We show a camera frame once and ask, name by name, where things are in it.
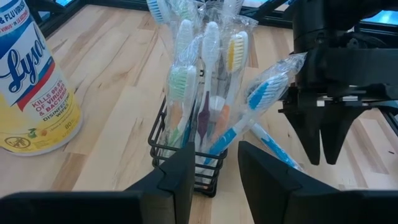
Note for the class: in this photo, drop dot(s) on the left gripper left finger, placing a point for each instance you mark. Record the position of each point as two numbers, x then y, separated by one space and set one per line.
174 186

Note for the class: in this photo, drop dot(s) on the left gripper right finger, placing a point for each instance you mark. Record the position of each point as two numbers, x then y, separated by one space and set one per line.
264 186

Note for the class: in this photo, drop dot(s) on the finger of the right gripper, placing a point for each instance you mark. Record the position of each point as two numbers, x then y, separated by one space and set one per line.
334 127
308 130

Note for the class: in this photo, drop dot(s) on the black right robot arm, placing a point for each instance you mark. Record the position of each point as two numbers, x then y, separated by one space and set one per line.
326 7

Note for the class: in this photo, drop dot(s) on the Lysol disinfecting wipes canister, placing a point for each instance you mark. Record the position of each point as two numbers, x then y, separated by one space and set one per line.
37 93

